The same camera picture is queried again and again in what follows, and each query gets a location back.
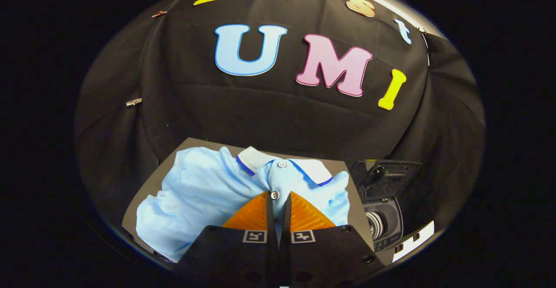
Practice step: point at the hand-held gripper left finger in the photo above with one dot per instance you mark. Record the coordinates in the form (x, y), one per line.
(234, 257)

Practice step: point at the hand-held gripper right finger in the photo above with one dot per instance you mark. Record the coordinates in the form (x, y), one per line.
(321, 257)

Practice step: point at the light blue polo shirt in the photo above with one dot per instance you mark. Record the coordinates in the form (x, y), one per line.
(204, 192)

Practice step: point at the dark glass washing machine lid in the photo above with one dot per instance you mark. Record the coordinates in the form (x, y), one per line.
(391, 175)

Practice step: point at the silver clip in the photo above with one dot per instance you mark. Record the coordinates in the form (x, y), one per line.
(134, 102)

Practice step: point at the copper clip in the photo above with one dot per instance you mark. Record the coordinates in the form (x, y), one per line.
(158, 14)

